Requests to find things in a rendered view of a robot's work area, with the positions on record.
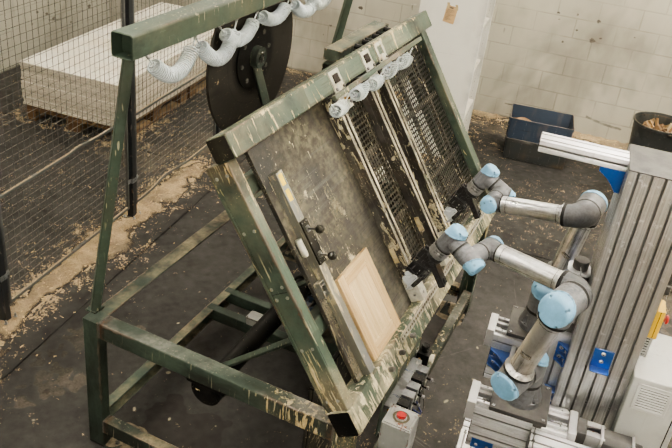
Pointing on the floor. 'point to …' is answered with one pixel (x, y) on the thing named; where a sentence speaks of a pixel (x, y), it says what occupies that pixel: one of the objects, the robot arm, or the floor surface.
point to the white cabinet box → (461, 12)
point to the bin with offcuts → (652, 130)
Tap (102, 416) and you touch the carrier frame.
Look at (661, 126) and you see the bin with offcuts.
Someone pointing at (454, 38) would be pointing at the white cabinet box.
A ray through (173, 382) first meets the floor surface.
